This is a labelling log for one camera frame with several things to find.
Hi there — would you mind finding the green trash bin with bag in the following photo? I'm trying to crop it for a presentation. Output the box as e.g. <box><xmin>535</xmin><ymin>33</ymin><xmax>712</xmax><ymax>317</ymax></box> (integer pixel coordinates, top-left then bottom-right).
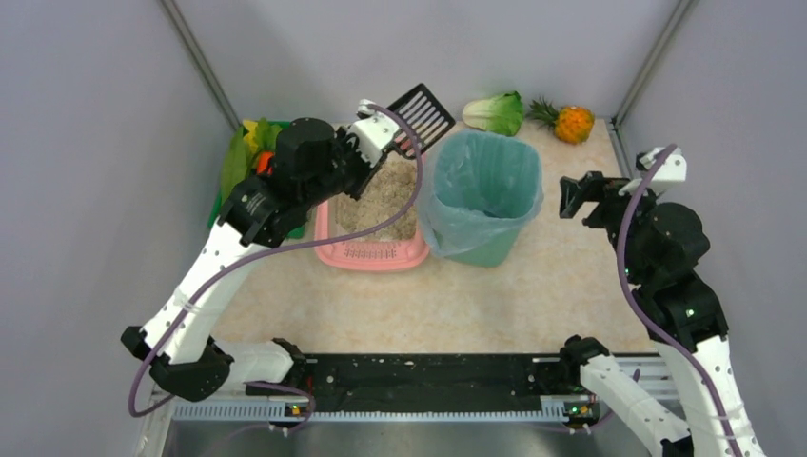
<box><xmin>416</xmin><ymin>129</ymin><xmax>543</xmax><ymax>268</ymax></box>

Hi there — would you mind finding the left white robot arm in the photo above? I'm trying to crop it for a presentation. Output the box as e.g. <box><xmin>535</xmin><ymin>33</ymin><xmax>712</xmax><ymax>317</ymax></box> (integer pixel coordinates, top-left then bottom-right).
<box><xmin>121</xmin><ymin>113</ymin><xmax>400</xmax><ymax>402</ymax></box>

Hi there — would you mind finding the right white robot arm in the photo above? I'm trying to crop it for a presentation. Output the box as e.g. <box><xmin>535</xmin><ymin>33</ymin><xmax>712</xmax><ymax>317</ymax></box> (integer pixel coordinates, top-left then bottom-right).
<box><xmin>559</xmin><ymin>171</ymin><xmax>763</xmax><ymax>456</ymax></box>

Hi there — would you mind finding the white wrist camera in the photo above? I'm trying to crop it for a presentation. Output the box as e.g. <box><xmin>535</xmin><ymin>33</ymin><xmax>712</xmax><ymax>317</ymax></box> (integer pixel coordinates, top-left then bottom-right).
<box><xmin>347</xmin><ymin>99</ymin><xmax>401</xmax><ymax>169</ymax></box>
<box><xmin>619</xmin><ymin>145</ymin><xmax>688</xmax><ymax>196</ymax></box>

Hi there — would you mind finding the black litter scoop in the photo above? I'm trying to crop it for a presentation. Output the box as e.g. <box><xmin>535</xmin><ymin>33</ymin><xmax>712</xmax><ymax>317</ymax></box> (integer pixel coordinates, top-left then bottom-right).
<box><xmin>387</xmin><ymin>83</ymin><xmax>456</xmax><ymax>155</ymax></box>

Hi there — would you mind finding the toy bok choy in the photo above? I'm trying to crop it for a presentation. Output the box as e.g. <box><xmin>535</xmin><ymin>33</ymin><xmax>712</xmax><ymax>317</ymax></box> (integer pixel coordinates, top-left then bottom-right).
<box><xmin>462</xmin><ymin>91</ymin><xmax>524</xmax><ymax>137</ymax></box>

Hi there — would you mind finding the green vegetable basket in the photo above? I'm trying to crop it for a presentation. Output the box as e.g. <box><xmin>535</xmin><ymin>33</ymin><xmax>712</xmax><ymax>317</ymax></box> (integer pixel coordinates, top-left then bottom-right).
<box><xmin>207</xmin><ymin>119</ymin><xmax>307</xmax><ymax>239</ymax></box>

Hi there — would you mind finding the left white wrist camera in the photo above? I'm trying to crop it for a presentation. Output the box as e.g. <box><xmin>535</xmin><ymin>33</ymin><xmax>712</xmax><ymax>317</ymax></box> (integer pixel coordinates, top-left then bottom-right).
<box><xmin>347</xmin><ymin>99</ymin><xmax>401</xmax><ymax>169</ymax></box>

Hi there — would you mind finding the toy yellow corn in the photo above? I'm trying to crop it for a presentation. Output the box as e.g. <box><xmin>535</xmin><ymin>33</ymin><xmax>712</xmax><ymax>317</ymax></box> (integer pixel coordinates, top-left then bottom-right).
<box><xmin>242</xmin><ymin>119</ymin><xmax>260</xmax><ymax>154</ymax></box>

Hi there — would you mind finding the toy carrot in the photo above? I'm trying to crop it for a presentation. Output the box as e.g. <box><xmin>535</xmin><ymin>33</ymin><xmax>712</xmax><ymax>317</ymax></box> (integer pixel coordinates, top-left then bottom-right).
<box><xmin>255</xmin><ymin>150</ymin><xmax>274</xmax><ymax>175</ymax></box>

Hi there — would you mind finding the toy pineapple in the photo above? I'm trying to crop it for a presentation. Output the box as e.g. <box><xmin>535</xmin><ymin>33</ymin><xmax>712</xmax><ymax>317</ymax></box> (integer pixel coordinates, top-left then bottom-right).
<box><xmin>527</xmin><ymin>97</ymin><xmax>596</xmax><ymax>145</ymax></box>

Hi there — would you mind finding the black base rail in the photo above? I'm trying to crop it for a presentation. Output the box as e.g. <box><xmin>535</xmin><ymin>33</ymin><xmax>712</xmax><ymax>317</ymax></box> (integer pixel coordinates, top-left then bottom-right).
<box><xmin>284</xmin><ymin>353</ymin><xmax>590</xmax><ymax>413</ymax></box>

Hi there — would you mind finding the pink litter box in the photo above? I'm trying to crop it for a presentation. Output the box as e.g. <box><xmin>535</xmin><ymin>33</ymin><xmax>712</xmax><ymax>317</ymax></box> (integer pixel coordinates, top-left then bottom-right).
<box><xmin>314</xmin><ymin>155</ymin><xmax>429</xmax><ymax>272</ymax></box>

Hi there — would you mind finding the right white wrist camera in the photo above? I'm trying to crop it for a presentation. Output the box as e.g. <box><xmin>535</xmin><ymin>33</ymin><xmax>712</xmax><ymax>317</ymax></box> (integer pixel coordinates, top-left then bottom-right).
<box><xmin>619</xmin><ymin>145</ymin><xmax>688</xmax><ymax>196</ymax></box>

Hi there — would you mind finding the toy green leaf vegetable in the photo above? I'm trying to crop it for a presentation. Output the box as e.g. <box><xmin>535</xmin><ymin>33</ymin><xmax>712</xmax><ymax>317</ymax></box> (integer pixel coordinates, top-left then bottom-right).
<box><xmin>220</xmin><ymin>127</ymin><xmax>252</xmax><ymax>203</ymax></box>

